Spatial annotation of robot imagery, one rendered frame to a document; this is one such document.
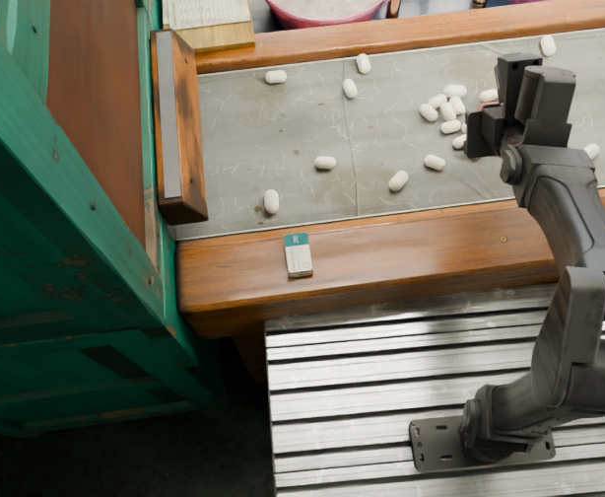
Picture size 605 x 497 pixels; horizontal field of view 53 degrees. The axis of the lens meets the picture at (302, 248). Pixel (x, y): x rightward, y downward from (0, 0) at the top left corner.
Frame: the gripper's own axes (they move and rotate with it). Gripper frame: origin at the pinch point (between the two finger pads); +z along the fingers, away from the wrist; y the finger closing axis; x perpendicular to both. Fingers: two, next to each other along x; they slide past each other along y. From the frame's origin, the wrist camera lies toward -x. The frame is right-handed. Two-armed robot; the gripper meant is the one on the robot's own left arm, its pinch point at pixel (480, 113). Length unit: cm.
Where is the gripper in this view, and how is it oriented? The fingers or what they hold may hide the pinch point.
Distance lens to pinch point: 96.2
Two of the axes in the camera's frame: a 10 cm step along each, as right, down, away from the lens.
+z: -0.9, -4.6, 8.8
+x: 0.9, 8.8, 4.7
